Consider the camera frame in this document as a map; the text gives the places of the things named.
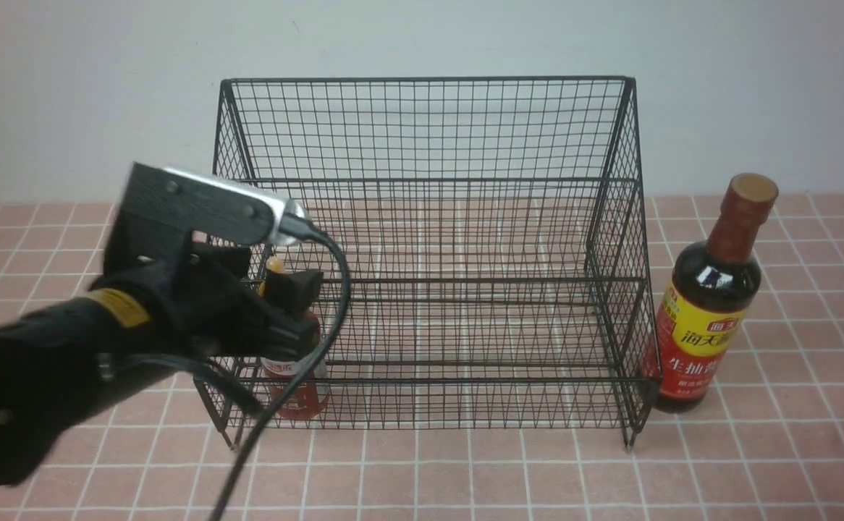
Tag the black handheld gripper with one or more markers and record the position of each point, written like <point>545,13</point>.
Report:
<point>144,320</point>

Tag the red ketchup squeeze bottle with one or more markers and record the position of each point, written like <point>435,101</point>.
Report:
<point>299,387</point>

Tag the dark soy sauce bottle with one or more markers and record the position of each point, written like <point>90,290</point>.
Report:
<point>712,286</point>

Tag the black gloved hand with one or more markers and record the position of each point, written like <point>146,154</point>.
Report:
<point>9,405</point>

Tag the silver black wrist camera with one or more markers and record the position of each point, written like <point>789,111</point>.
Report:
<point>232,211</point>

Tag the black wire mesh shelf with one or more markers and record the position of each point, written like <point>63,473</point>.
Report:
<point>495,233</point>

